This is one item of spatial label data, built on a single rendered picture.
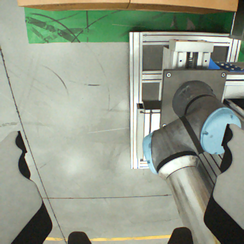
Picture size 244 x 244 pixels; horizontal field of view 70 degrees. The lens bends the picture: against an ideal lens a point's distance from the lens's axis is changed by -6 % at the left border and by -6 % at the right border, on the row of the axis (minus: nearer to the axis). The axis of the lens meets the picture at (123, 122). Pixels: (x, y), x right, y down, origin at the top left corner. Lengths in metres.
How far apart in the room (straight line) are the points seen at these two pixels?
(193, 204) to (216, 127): 0.18
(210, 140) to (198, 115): 0.07
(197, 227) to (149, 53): 1.23
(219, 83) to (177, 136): 0.29
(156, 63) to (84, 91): 0.70
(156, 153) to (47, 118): 1.59
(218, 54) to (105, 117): 1.14
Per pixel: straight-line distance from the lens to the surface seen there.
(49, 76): 1.80
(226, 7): 1.24
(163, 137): 0.50
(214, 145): 0.51
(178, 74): 0.64
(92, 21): 1.64
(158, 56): 1.47
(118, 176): 2.32
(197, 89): 0.62
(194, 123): 0.50
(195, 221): 0.44
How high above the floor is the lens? 1.63
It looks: 61 degrees down
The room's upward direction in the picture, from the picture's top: 177 degrees clockwise
